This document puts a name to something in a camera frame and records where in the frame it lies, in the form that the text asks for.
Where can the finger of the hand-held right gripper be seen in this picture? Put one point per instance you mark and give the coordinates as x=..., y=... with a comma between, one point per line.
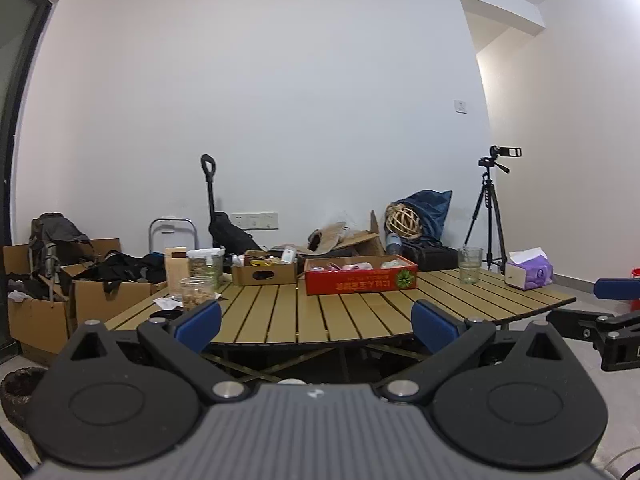
x=575, y=321
x=617, y=288

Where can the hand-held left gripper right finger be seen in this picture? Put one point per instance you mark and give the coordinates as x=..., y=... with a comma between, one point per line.
x=434, y=327

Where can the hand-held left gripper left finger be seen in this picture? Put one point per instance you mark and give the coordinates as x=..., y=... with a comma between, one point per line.
x=200, y=322

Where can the red cardboard box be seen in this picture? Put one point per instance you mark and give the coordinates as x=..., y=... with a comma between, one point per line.
x=360, y=282

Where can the red bucket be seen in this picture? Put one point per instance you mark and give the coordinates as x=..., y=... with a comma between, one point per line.
x=636, y=287

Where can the clear snack jar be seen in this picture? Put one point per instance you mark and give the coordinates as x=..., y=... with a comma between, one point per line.
x=197, y=295

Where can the black jar lid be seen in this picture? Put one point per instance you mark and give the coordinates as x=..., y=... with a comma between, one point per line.
x=166, y=315

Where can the white paper sheet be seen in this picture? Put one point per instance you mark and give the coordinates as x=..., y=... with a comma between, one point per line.
x=167, y=302

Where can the beige wooden box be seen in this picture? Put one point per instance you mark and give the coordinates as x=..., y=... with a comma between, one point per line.
x=176, y=270

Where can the clear plastic container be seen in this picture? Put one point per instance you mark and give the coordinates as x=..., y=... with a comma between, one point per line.
x=195, y=265

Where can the purple tissue box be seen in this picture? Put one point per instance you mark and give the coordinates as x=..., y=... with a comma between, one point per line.
x=530, y=275

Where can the clear drinking glass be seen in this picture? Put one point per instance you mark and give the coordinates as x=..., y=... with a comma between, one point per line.
x=470, y=265

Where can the black case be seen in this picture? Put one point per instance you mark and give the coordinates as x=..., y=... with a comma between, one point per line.
x=430, y=255

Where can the small white bottle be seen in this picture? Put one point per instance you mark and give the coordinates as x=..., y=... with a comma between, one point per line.
x=238, y=260

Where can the small brown cardboard box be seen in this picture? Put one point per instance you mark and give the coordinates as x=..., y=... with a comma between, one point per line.
x=262, y=274

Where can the yellow packet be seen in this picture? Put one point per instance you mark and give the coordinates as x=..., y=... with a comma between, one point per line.
x=263, y=262

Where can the blue water bottle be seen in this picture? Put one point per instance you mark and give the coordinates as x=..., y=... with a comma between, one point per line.
x=393, y=243

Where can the black clothing pile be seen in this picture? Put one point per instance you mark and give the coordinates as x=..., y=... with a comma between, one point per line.
x=125, y=265

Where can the black trolley bag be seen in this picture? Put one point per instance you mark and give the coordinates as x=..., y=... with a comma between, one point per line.
x=232, y=232

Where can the metal folding stool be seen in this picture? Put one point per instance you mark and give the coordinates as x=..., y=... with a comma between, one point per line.
x=172, y=223

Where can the flattened brown cardboard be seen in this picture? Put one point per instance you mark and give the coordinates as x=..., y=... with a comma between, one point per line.
x=360, y=242

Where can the woven rattan ball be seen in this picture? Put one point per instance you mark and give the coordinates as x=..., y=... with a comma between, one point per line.
x=402, y=219

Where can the dark blue bag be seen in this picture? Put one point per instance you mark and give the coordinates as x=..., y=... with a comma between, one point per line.
x=432, y=210

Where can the black tripod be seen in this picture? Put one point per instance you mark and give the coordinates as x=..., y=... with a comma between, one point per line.
x=486, y=210

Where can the large open cardboard box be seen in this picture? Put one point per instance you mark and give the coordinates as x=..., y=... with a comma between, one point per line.
x=35, y=325

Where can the dark grey backpack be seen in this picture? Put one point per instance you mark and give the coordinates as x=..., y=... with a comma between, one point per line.
x=55, y=240

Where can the trash bin with black liner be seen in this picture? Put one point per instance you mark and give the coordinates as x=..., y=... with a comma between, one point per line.
x=17, y=400

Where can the black framed glass door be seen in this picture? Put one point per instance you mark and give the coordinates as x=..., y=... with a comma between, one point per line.
x=12, y=135

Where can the white wall outlet strip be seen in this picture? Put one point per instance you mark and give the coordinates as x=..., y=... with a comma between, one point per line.
x=255, y=220

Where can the white wall switch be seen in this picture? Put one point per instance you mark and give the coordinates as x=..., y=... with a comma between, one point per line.
x=460, y=105

